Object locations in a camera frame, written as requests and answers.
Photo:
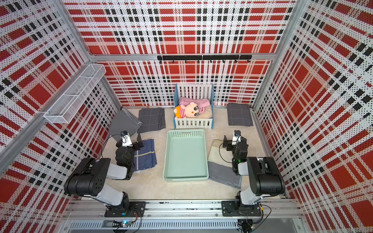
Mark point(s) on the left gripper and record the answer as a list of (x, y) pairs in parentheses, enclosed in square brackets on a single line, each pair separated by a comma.
[(139, 141)]

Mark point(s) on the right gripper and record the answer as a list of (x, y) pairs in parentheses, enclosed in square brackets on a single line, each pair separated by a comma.
[(225, 140)]

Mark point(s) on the blue pillowcase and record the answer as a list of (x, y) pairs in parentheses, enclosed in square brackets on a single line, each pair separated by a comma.
[(145, 158)]

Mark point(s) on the plain grey pillowcase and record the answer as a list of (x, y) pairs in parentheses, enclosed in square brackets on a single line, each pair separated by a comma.
[(124, 121)]

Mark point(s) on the dark grey checked pillowcase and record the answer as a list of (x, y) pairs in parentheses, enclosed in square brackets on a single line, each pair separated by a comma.
[(153, 119), (239, 115)]

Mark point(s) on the beige grey pillowcase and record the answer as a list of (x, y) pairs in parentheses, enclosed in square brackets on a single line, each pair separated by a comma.
[(220, 167)]

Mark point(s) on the mint green plastic basket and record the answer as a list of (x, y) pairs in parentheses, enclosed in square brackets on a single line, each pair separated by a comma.
[(186, 156)]

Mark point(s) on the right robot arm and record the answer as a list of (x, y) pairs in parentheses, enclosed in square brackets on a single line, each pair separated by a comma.
[(264, 176)]

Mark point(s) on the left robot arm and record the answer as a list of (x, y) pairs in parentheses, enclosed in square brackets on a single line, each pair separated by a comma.
[(88, 179)]

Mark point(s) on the plush doll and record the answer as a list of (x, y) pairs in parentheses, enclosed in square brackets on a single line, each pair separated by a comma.
[(192, 110)]

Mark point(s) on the white toy crib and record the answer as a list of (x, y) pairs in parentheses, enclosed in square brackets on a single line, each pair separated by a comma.
[(195, 91)]

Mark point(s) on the pink blanket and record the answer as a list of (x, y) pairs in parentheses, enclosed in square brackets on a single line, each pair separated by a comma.
[(202, 103)]

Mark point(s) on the small circuit board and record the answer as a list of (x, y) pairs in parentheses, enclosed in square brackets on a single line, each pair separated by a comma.
[(120, 224)]

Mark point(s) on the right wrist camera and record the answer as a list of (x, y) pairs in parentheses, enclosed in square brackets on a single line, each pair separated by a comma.
[(236, 137)]

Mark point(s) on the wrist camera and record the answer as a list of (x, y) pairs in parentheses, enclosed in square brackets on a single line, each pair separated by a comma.
[(125, 139), (236, 137)]

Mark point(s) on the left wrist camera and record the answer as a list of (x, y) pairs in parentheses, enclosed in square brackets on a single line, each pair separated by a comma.
[(125, 139)]

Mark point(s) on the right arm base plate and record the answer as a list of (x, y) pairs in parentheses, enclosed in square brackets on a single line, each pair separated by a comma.
[(231, 208)]

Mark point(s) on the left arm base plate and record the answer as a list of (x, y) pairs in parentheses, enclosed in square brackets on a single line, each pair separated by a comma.
[(133, 209)]

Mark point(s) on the white wire mesh shelf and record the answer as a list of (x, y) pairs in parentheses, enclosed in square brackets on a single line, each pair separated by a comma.
[(67, 106)]

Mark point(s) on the black hook rail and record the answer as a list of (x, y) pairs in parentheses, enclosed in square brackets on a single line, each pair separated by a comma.
[(203, 57)]

